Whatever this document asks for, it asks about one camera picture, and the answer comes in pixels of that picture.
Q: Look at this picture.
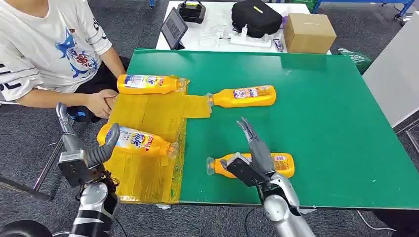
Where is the black bag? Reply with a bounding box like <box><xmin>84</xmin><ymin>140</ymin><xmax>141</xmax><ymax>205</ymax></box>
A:
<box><xmin>231</xmin><ymin>0</ymin><xmax>283</xmax><ymax>39</ymax></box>

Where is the person's right hand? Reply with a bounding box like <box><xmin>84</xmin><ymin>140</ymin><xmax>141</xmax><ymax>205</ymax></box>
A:
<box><xmin>85</xmin><ymin>93</ymin><xmax>116</xmax><ymax>119</ymax></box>

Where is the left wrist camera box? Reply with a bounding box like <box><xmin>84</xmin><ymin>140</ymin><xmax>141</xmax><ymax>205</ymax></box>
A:
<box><xmin>58</xmin><ymin>149</ymin><xmax>96</xmax><ymax>189</ymax></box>

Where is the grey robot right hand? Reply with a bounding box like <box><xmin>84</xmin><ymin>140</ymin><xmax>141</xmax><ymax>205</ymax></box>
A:
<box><xmin>236</xmin><ymin>117</ymin><xmax>276</xmax><ymax>178</ymax></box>

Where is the white table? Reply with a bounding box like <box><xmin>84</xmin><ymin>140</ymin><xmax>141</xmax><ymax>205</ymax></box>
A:
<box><xmin>156</xmin><ymin>0</ymin><xmax>332</xmax><ymax>55</ymax></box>

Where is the orange drink bottle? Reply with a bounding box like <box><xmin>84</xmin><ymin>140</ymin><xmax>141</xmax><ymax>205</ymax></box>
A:
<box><xmin>117</xmin><ymin>74</ymin><xmax>188</xmax><ymax>95</ymax></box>
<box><xmin>206</xmin><ymin>85</ymin><xmax>277</xmax><ymax>109</ymax></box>
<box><xmin>206</xmin><ymin>152</ymin><xmax>295</xmax><ymax>179</ymax></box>
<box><xmin>96</xmin><ymin>123</ymin><xmax>180</xmax><ymax>160</ymax></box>

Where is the green table mat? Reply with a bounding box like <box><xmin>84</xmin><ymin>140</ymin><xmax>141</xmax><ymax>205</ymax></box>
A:
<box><xmin>126</xmin><ymin>48</ymin><xmax>419</xmax><ymax>210</ymax></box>

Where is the grey table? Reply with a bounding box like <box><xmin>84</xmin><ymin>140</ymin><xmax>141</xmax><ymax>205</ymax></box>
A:
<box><xmin>361</xmin><ymin>11</ymin><xmax>419</xmax><ymax>155</ymax></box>

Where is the brown cardboard box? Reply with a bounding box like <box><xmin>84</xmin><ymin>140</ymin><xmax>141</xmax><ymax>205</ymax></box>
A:
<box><xmin>283</xmin><ymin>13</ymin><xmax>337</xmax><ymax>55</ymax></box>

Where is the white power strip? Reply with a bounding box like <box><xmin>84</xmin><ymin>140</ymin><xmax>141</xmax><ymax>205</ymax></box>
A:
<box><xmin>229</xmin><ymin>33</ymin><xmax>273</xmax><ymax>49</ymax></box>

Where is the person's left hand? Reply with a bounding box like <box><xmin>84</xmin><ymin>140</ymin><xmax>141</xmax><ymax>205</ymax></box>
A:
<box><xmin>98</xmin><ymin>89</ymin><xmax>119</xmax><ymax>100</ymax></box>

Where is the white floor cable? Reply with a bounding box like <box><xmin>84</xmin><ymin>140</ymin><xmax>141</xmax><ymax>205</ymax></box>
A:
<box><xmin>356</xmin><ymin>211</ymin><xmax>397</xmax><ymax>232</ymax></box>

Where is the black case with handle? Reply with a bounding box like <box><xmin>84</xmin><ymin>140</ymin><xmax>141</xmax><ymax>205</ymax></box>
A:
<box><xmin>177</xmin><ymin>0</ymin><xmax>207</xmax><ymax>24</ymax></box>

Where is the person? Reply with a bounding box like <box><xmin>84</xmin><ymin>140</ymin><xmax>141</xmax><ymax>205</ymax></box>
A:
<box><xmin>0</xmin><ymin>0</ymin><xmax>131</xmax><ymax>123</ymax></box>

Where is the green plastic crate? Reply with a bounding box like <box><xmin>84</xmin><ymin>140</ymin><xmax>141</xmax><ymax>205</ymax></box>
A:
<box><xmin>337</xmin><ymin>48</ymin><xmax>373</xmax><ymax>75</ymax></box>

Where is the black rounded robot cover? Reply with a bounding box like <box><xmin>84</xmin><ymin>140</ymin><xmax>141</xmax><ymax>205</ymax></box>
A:
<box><xmin>0</xmin><ymin>220</ymin><xmax>53</xmax><ymax>237</ymax></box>

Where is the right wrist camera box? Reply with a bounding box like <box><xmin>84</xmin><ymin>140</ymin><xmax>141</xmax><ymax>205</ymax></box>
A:
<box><xmin>220</xmin><ymin>153</ymin><xmax>267</xmax><ymax>188</ymax></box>

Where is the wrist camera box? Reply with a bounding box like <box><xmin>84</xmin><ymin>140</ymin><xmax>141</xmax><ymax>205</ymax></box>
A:
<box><xmin>220</xmin><ymin>153</ymin><xmax>267</xmax><ymax>188</ymax></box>
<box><xmin>58</xmin><ymin>149</ymin><xmax>96</xmax><ymax>189</ymax></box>

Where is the yellow sheet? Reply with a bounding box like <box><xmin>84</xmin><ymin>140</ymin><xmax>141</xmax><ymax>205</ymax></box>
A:
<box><xmin>103</xmin><ymin>78</ymin><xmax>212</xmax><ymax>205</ymax></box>

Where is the black metal chair frame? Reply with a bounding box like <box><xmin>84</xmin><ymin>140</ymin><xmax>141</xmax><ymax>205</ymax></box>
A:
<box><xmin>0</xmin><ymin>99</ymin><xmax>64</xmax><ymax>202</ymax></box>

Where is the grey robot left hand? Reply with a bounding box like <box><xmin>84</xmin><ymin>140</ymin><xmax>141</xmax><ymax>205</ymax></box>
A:
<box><xmin>55</xmin><ymin>102</ymin><xmax>122</xmax><ymax>168</ymax></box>

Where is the dark tablet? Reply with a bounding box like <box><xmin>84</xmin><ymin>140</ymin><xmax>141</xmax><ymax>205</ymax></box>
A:
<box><xmin>160</xmin><ymin>7</ymin><xmax>189</xmax><ymax>51</ymax></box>

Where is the black floor cable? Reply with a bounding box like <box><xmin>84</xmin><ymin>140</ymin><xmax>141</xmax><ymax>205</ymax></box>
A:
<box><xmin>244</xmin><ymin>208</ymin><xmax>260</xmax><ymax>237</ymax></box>

